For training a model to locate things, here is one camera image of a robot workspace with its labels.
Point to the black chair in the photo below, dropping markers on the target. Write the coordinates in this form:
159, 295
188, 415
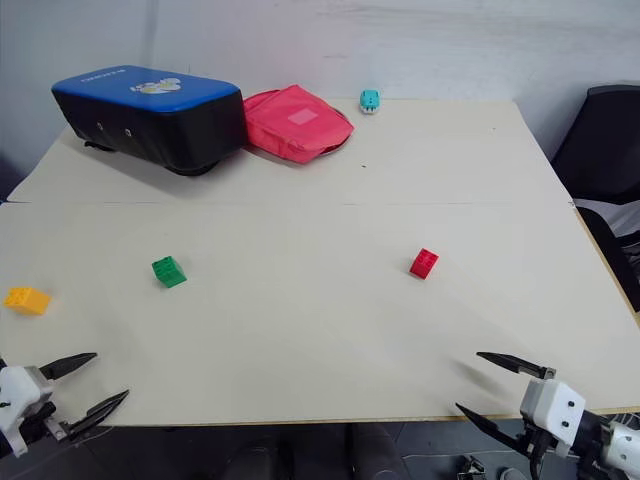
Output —
600, 150

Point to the small metal clamp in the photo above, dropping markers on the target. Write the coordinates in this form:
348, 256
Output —
471, 467

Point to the blue and black padded case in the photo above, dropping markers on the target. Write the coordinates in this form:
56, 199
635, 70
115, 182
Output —
150, 115

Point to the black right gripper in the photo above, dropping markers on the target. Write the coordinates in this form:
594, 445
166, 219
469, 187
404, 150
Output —
539, 440

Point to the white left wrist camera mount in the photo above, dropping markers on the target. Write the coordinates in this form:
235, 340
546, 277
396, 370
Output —
17, 395

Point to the red toy brick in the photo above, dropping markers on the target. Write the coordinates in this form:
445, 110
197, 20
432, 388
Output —
424, 264

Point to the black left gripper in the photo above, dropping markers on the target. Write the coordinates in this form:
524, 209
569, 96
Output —
41, 419

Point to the small teal toy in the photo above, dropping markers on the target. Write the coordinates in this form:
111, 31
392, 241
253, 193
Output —
370, 101

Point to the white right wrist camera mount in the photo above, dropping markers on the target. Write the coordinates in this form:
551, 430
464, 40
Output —
555, 405

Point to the yellow toy brick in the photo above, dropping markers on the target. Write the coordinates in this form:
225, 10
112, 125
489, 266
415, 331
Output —
26, 301

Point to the green toy brick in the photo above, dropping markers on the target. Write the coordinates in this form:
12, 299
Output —
170, 272

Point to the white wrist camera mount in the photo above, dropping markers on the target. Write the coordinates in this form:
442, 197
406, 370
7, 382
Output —
555, 405
17, 395

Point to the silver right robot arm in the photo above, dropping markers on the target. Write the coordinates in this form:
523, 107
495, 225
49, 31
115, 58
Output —
625, 442

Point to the pink fabric bag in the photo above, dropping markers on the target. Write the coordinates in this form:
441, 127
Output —
295, 125

